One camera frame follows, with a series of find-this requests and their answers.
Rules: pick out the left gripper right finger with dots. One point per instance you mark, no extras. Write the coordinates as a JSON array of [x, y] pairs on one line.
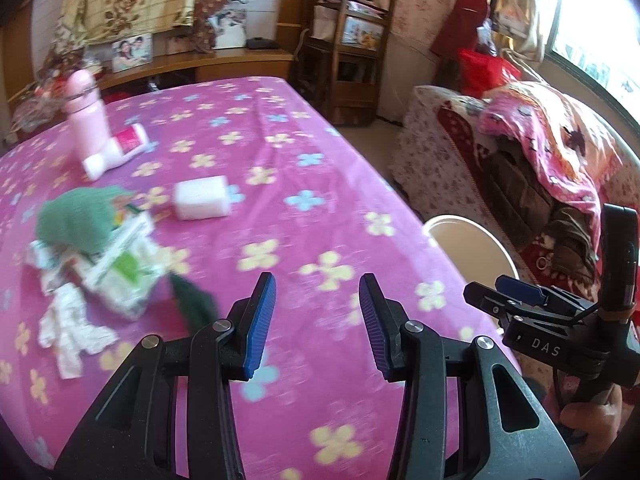
[[467, 412]]

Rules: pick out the floral covered sofa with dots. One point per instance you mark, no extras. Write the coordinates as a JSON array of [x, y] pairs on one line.
[[436, 165]]

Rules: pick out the green knitted cloth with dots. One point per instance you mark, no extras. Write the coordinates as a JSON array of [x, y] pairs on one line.
[[83, 219]]

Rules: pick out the right hand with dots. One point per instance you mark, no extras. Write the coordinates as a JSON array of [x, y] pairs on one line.
[[599, 422]]

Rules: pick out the pink floral tablecloth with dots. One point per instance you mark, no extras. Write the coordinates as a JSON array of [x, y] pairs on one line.
[[306, 207]]

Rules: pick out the wooden low cabinet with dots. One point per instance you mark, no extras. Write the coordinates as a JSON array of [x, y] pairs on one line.
[[20, 82]]

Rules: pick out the white foam block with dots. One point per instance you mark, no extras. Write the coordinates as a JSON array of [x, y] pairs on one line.
[[202, 198]]

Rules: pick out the white red labelled bottle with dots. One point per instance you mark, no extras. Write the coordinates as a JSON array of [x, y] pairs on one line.
[[118, 150]]

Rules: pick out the dark red hanging garment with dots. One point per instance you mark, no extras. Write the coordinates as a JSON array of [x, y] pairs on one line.
[[460, 28]]

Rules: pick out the red plastic bag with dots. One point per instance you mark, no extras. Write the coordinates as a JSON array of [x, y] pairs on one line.
[[483, 72]]

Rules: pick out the white tissue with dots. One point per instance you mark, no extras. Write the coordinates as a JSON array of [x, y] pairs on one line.
[[65, 329]]

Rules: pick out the framed family photo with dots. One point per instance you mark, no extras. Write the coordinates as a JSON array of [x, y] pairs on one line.
[[132, 52]]

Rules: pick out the wooden chair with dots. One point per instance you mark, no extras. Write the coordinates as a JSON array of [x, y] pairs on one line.
[[342, 83]]

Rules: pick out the picture on chair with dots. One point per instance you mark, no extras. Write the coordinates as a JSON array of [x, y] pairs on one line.
[[361, 34]]

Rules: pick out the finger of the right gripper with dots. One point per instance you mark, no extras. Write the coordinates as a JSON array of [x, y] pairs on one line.
[[521, 291], [495, 303]]

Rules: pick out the cream round trash bin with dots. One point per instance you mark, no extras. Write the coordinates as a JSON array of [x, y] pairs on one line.
[[474, 251]]

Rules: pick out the white green plastic wrapper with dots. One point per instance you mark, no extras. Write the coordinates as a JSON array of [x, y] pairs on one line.
[[122, 276]]

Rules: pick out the pink thermos bottle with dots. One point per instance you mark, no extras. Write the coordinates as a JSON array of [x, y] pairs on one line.
[[85, 114]]

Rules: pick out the pink patterned blanket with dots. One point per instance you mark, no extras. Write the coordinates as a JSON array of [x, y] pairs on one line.
[[571, 149]]

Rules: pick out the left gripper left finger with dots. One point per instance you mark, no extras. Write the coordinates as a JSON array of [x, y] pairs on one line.
[[129, 431]]

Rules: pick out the dark brown jacket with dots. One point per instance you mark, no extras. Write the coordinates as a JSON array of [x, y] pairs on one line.
[[526, 210]]

